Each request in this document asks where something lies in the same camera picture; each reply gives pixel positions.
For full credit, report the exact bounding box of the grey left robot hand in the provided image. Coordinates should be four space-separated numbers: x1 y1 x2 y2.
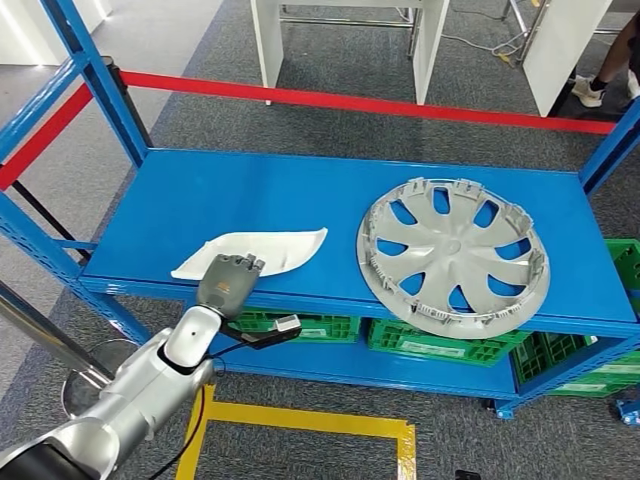
196 253 266 324

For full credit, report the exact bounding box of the white plastic body part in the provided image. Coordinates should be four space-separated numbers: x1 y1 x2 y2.
170 227 329 281

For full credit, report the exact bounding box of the blue metal shelf rack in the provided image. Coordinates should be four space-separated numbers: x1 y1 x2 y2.
616 399 640 427
0 0 640 423

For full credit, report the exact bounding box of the yellow floor tape square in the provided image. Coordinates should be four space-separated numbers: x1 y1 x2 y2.
174 384 417 480

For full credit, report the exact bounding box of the long red barrier belt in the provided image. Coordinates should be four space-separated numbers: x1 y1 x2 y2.
118 69 617 136

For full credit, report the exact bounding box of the short red barrier belt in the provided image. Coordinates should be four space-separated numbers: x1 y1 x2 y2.
0 82 95 191

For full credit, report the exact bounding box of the grey wheel hubcap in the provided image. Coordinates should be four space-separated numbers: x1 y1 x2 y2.
355 176 551 340

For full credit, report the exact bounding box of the person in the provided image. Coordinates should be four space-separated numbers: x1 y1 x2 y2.
570 16 640 109

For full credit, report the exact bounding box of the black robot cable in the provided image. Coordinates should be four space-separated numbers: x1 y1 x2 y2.
147 337 251 480

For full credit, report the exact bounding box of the chrome stanchion post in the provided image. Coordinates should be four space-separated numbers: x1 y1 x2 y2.
0 278 138 420

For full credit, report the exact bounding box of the metal stanchion post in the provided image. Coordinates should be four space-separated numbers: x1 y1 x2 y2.
102 56 153 150

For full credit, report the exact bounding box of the white floor cable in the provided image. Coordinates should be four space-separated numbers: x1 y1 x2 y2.
439 30 530 66

